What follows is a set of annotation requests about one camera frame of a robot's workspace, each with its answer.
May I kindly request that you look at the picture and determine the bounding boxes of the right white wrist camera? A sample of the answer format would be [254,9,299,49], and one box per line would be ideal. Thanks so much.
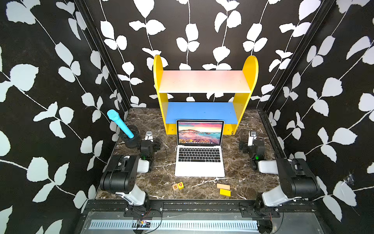
[248,131,257,146]

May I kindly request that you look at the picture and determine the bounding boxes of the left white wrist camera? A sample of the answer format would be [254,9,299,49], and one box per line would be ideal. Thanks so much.
[145,131,153,142]

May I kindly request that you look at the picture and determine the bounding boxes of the small circuit board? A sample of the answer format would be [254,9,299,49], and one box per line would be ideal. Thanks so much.
[132,220,151,230]

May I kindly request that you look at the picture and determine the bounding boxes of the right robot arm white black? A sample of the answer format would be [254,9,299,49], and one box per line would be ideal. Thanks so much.
[239,136,320,208]

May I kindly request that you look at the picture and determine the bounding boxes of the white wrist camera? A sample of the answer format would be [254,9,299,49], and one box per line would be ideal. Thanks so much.
[145,131,153,142]
[248,131,257,146]

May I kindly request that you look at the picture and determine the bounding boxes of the silver laptop computer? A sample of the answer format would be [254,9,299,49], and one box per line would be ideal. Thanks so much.
[175,120,225,177]

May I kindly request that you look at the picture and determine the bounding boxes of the yellow shelf with blue board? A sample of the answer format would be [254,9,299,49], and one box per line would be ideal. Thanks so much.
[153,55,259,135]

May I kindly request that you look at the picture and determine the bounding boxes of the black round microphone stand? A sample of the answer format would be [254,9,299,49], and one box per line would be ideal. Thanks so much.
[125,125,141,149]

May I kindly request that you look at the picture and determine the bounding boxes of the white slotted cable duct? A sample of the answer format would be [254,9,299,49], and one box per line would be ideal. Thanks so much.
[88,219,259,232]

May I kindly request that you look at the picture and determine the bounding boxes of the blue toy microphone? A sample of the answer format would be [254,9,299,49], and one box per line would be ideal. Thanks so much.
[107,109,133,138]

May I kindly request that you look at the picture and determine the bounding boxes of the yellow flat block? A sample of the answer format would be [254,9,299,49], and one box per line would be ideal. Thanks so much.
[220,189,231,197]

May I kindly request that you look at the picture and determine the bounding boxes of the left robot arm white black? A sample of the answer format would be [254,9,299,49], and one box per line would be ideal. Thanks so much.
[100,137,161,211]

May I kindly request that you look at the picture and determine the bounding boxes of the yellow number 6 block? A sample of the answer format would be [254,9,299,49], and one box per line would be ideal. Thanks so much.
[177,182,184,190]

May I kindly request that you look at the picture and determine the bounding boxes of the tan wooden flat block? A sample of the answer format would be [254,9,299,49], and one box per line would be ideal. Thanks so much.
[216,183,230,190]

